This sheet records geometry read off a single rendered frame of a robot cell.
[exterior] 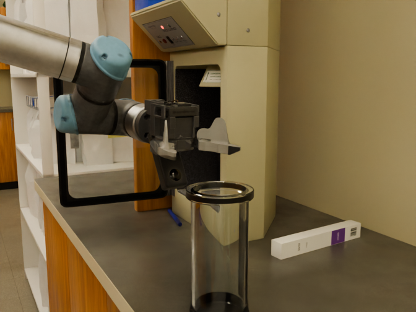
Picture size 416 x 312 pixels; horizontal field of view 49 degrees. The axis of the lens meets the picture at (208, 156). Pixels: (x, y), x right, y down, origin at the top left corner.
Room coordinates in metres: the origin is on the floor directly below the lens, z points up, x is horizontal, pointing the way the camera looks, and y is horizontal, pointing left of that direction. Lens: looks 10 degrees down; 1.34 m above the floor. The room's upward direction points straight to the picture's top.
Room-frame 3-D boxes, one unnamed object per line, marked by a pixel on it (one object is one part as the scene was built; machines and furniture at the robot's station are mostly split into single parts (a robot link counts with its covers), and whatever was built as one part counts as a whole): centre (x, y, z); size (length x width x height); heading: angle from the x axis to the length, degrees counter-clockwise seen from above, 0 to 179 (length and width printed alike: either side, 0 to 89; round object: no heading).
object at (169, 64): (1.32, 0.11, 1.19); 0.03 x 0.02 x 0.39; 28
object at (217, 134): (0.80, -0.02, 1.24); 0.09 x 0.03 x 0.06; 63
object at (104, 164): (1.27, 0.26, 1.19); 0.30 x 0.01 x 0.40; 112
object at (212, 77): (1.23, -0.06, 1.34); 0.18 x 0.18 x 0.05
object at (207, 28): (1.17, 0.08, 1.46); 0.32 x 0.11 x 0.10; 28
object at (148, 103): (0.85, 0.08, 1.25); 0.12 x 0.08 x 0.09; 34
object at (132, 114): (0.92, 0.12, 1.25); 0.08 x 0.05 x 0.08; 124
